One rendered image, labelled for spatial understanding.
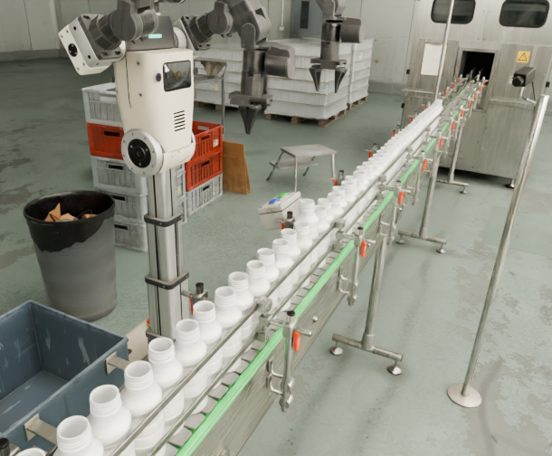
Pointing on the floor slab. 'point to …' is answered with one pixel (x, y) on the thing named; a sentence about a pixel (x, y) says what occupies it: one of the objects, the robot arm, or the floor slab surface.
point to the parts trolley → (222, 92)
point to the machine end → (545, 18)
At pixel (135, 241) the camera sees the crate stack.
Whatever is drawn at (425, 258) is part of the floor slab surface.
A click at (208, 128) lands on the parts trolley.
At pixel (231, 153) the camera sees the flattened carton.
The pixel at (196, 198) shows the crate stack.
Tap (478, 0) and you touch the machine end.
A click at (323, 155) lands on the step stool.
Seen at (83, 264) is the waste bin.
